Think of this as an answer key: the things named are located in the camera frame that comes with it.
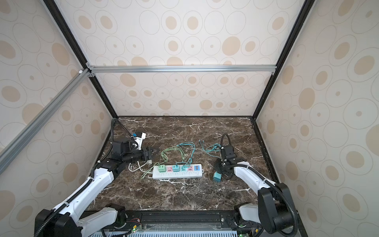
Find light green charging cable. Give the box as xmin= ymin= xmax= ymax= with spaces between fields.
xmin=140 ymin=145 xmax=189 ymax=180

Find light green plug adapter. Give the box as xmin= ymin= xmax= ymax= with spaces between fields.
xmin=158 ymin=165 xmax=166 ymax=173

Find teal plug adapter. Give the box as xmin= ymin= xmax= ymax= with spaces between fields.
xmin=213 ymin=172 xmax=222 ymax=182
xmin=172 ymin=165 xmax=181 ymax=172

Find white power strip coloured sockets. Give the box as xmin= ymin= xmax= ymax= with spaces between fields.
xmin=152 ymin=164 xmax=203 ymax=180

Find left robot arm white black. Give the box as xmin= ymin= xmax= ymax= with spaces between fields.
xmin=34 ymin=118 xmax=156 ymax=237

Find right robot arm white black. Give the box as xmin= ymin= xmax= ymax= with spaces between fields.
xmin=215 ymin=134 xmax=299 ymax=237

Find aluminium crossbar back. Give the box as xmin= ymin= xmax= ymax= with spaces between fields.
xmin=86 ymin=64 xmax=277 ymax=75

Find aluminium crossbar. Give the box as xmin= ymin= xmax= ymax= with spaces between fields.
xmin=1 ymin=69 xmax=89 ymax=173
xmin=86 ymin=64 xmax=277 ymax=75

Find aluminium crossbar left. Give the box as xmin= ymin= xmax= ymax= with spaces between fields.
xmin=1 ymin=69 xmax=89 ymax=173

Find white power strip cable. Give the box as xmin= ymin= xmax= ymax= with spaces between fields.
xmin=128 ymin=159 xmax=155 ymax=174

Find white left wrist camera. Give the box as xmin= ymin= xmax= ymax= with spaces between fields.
xmin=132 ymin=131 xmax=146 ymax=150

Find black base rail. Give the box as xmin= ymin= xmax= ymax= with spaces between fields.
xmin=53 ymin=209 xmax=309 ymax=237

